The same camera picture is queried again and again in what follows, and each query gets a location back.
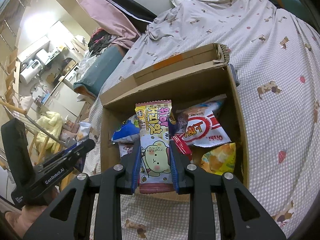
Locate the yellow snack bag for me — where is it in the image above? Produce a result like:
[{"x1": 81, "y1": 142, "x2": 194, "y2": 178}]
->
[{"x1": 200, "y1": 142, "x2": 236, "y2": 175}]

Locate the blue Lonely God chips bag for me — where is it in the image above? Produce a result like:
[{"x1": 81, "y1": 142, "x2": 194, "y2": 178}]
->
[{"x1": 111, "y1": 115, "x2": 140, "y2": 143}]

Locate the large red snack bag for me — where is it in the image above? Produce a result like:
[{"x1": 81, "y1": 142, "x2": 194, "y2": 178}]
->
[{"x1": 172, "y1": 135, "x2": 193, "y2": 161}]

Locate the bear cartoon Korean snack packet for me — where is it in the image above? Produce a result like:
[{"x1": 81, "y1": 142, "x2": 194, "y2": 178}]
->
[{"x1": 135, "y1": 100, "x2": 174, "y2": 194}]

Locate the white red Oishi shrimp bag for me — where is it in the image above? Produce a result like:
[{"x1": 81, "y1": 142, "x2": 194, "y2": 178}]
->
[{"x1": 175, "y1": 99, "x2": 231, "y2": 148}]

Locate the blue yellow snack packet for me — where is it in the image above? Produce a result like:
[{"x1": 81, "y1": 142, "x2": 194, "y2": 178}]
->
[{"x1": 168, "y1": 112, "x2": 184, "y2": 138}]

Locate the white Power Life snack bag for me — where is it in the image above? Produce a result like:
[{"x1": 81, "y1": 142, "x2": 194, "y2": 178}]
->
[{"x1": 118, "y1": 143, "x2": 133, "y2": 158}]

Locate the person's left hand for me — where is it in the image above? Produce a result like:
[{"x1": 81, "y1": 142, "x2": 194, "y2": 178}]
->
[{"x1": 3, "y1": 189, "x2": 60, "y2": 239}]

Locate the yellow blanket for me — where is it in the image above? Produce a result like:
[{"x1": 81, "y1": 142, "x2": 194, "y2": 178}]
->
[{"x1": 36, "y1": 111, "x2": 62, "y2": 153}]

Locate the brown cardboard box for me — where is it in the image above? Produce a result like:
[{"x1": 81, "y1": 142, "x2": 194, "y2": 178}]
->
[{"x1": 100, "y1": 43, "x2": 249, "y2": 187}]

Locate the wooden rack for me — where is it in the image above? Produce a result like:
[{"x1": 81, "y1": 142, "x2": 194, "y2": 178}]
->
[{"x1": 1, "y1": 49, "x2": 66, "y2": 165}]

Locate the white water heater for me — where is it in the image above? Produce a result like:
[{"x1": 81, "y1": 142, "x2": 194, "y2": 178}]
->
[{"x1": 20, "y1": 59, "x2": 43, "y2": 85}]

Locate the pile of clothes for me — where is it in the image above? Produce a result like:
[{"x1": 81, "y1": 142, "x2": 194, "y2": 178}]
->
[{"x1": 88, "y1": 28, "x2": 116, "y2": 56}]

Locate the pink hanging curtain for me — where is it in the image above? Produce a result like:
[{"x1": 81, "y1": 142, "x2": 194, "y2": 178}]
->
[{"x1": 76, "y1": 0, "x2": 140, "y2": 49}]

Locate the checked bed quilt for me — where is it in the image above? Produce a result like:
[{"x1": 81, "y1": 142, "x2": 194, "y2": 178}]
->
[{"x1": 100, "y1": 0, "x2": 319, "y2": 238}]

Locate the teal bed side cushion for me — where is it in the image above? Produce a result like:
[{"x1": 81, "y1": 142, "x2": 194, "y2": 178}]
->
[{"x1": 269, "y1": 0, "x2": 311, "y2": 21}]

